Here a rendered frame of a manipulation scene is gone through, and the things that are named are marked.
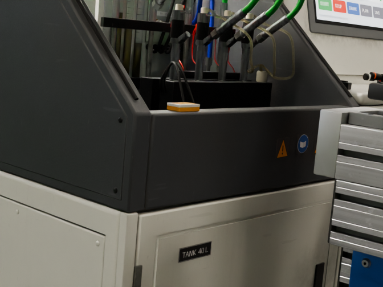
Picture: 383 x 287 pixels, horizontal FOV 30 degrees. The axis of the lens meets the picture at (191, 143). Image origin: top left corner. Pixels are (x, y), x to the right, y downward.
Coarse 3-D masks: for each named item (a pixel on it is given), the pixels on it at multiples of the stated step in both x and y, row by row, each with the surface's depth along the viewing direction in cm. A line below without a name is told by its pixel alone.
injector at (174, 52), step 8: (176, 16) 149; (184, 16) 150; (176, 24) 149; (176, 32) 150; (184, 32) 149; (176, 40) 150; (184, 40) 150; (176, 48) 151; (176, 56) 151; (176, 72) 152
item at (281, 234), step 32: (256, 192) 139; (288, 192) 145; (320, 192) 154; (160, 224) 118; (192, 224) 125; (224, 224) 131; (256, 224) 139; (288, 224) 147; (320, 224) 157; (160, 256) 120; (192, 256) 126; (224, 256) 133; (256, 256) 141; (288, 256) 149; (320, 256) 159
